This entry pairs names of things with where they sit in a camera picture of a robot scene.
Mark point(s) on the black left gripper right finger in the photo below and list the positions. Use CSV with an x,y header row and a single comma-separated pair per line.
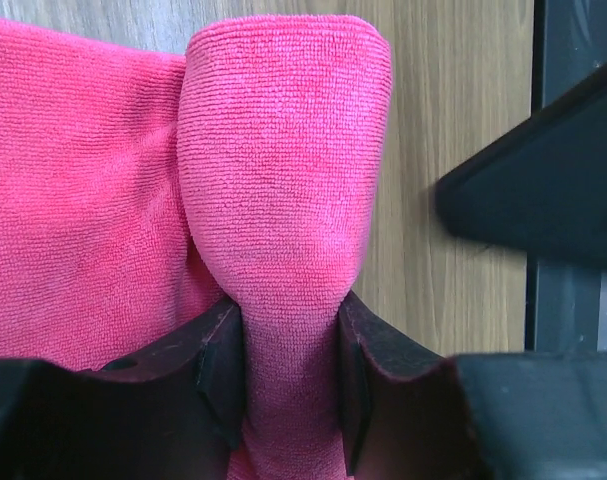
x,y
409,413

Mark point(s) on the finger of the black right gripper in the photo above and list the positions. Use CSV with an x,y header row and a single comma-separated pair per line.
x,y
542,187

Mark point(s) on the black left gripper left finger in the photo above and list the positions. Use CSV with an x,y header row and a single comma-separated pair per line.
x,y
171,410

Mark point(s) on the pink microfiber towel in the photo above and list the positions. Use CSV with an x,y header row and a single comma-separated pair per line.
x,y
136,188

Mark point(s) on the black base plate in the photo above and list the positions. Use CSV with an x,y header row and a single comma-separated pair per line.
x,y
566,304

